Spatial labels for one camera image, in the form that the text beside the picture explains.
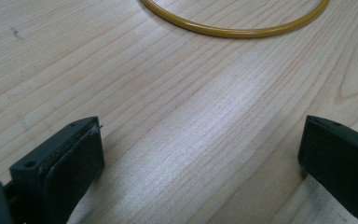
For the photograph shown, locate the yellow plastic ring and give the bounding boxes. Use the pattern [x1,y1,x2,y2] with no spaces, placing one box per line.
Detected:
[140,0,331,39]

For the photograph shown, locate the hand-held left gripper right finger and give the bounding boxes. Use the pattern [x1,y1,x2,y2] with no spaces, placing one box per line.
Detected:
[297,115,358,224]

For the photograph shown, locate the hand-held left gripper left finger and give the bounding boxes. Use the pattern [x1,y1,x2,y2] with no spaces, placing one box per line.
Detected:
[8,116,105,224]

